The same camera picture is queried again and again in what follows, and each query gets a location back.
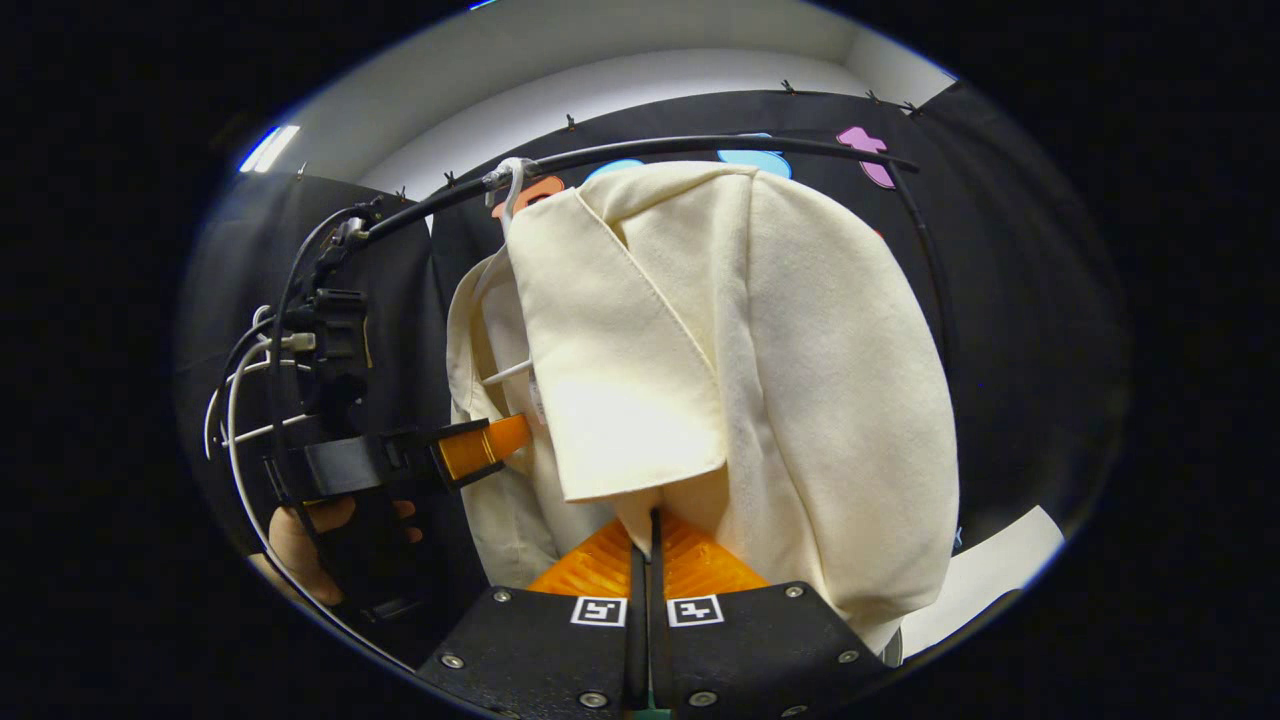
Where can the white plastic hanger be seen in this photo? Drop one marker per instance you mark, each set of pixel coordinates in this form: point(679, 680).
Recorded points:
point(260, 430)
point(515, 195)

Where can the white paper sheet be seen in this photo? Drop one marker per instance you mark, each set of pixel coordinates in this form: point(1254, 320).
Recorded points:
point(1000, 570)

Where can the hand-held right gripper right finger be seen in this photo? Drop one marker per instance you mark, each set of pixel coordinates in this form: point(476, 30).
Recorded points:
point(750, 640)

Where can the ceiling light panel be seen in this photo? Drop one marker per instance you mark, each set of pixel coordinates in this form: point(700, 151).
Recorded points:
point(268, 148)

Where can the black backdrop cloth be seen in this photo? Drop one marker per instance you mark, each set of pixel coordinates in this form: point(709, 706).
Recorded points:
point(1030, 350)

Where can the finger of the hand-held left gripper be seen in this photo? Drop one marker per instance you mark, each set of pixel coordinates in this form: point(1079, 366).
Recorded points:
point(480, 450)

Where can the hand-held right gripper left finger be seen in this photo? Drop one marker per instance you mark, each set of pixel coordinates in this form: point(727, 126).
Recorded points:
point(550, 640)

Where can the cream shirt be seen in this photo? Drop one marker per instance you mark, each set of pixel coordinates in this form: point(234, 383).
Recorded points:
point(800, 400)

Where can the black clothes rack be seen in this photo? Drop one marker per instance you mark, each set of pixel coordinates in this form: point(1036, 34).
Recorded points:
point(660, 146)

